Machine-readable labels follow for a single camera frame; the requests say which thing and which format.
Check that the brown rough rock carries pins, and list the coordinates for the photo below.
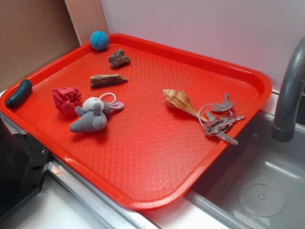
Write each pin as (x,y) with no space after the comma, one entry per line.
(119,59)

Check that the brown wood piece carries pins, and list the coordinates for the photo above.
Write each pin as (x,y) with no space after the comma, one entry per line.
(105,80)

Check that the red plastic tray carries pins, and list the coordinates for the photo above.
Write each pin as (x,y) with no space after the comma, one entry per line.
(149,154)

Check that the silver key bunch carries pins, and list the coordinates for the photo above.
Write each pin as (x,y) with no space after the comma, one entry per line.
(217,119)

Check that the grey plush mouse keychain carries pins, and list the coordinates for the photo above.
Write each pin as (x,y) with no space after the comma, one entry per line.
(94,112)

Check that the dark green toy pickle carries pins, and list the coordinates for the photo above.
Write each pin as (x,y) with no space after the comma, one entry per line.
(20,95)

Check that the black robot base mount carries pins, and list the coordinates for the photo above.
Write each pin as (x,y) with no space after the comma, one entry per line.
(23,164)

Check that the grey plastic faucet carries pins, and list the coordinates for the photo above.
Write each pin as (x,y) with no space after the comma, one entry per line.
(290,108)

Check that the blue textured ball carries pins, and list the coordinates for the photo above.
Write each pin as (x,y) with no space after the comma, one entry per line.
(99,40)

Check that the brown cardboard panel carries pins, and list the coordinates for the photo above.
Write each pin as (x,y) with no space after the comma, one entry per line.
(33,33)

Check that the crumpled red paper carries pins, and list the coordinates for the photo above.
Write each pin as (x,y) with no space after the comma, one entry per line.
(66,100)

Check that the tan spiral seashell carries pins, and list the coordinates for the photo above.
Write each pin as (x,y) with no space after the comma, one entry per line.
(180,100)

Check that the grey plastic sink basin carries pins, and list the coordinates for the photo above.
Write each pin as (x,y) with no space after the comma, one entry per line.
(257,184)

